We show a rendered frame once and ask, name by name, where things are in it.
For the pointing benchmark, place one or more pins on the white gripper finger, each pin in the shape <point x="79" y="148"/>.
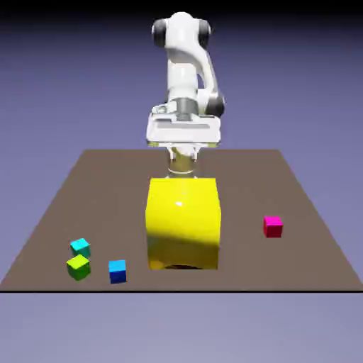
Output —
<point x="171" y="153"/>
<point x="195" y="153"/>

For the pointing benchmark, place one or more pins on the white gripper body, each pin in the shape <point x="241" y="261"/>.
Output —
<point x="183" y="133"/>

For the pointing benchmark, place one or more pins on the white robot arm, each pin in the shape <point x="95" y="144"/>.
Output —
<point x="181" y="56"/>

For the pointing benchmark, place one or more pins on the small magenta cube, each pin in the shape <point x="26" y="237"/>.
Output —
<point x="272" y="227"/>

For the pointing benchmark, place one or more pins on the small blue cube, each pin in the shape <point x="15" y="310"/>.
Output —
<point x="117" y="271"/>

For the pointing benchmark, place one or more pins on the small cyan cube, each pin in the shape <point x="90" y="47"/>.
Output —
<point x="81" y="247"/>

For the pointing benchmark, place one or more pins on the small green cube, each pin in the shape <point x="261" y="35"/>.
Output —
<point x="78" y="267"/>

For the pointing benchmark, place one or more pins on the large yellow box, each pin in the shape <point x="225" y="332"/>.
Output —
<point x="183" y="221"/>

